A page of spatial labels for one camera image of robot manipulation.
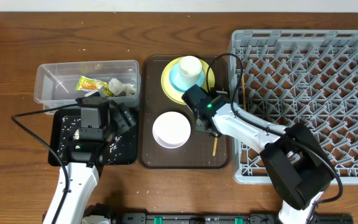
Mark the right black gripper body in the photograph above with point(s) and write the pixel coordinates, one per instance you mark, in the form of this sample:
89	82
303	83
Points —
204	125

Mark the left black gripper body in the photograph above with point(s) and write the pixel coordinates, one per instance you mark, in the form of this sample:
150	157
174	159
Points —
121	122

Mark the white tissue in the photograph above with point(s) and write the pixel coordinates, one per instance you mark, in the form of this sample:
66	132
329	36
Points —
121	89

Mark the white bowl with rice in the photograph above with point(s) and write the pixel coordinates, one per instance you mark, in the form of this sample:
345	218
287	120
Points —
171	130

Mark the yellow plate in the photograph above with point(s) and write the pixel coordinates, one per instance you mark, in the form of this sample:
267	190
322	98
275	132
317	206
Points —
176	95

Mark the green snack wrapper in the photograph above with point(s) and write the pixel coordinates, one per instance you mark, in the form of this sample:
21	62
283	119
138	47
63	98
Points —
89	84

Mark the light blue bowl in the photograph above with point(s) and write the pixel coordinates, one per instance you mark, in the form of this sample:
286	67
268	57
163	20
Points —
181	82

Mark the white cup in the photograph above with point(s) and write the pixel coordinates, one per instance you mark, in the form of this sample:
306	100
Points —
191	69

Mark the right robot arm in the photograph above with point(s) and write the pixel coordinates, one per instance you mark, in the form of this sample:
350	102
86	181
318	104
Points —
295	162

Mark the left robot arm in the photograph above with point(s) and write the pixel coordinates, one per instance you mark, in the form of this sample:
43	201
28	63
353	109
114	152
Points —
76	182

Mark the grey dishwasher rack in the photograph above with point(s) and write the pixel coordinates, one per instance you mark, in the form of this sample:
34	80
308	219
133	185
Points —
304	76

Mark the black plastic tray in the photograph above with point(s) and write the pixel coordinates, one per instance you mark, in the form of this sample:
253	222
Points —
86	151

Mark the dark brown serving tray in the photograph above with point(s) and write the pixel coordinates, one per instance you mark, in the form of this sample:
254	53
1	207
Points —
197	152

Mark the spilled rice pile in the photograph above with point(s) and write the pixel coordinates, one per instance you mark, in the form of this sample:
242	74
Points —
122	151

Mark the clear plastic bin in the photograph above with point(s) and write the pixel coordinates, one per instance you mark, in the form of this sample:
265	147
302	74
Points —
55	82

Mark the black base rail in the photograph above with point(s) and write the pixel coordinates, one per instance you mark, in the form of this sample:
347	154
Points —
228	218

